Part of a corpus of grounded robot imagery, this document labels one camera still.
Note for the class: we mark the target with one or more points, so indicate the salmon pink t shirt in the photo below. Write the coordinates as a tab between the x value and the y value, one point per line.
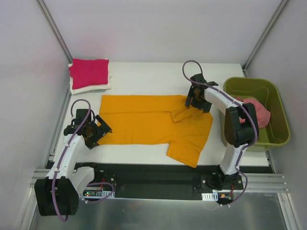
263	115

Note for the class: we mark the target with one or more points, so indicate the right aluminium frame post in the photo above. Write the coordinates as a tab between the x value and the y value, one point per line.
265	33

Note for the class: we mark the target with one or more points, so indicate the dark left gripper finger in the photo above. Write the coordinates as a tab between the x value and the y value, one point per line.
104	127
91	145

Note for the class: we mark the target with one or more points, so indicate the olive green plastic basket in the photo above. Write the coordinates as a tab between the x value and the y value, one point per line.
277	132

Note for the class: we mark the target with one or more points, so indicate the folded magenta t shirt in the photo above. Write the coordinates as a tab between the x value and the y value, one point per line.
85	72

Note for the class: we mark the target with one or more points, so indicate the orange t shirt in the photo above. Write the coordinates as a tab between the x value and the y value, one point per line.
156	119

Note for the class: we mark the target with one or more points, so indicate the aluminium frame post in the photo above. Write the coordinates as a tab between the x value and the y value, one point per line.
265	33
54	28

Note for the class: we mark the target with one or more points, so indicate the right white cable duct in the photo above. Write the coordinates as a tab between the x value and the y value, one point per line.
210	196

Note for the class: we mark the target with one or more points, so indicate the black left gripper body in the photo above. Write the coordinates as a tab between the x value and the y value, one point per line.
96	132

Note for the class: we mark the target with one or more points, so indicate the left white cable duct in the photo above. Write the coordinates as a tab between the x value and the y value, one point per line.
96	195

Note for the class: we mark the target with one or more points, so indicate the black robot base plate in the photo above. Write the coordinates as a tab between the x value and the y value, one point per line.
147	181

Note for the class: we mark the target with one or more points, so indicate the white cable duct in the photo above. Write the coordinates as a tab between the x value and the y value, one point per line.
210	196
96	195

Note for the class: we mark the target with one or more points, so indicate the left aluminium frame post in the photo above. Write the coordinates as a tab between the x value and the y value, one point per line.
54	28

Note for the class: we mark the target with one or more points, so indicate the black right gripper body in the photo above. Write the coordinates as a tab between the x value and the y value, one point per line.
197	103

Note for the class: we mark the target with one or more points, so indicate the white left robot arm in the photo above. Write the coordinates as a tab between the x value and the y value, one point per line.
59	193

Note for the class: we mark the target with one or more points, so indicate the folded white t shirt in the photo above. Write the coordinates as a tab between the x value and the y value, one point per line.
90	88

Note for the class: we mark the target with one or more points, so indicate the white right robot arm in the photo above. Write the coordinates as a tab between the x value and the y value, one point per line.
240	126

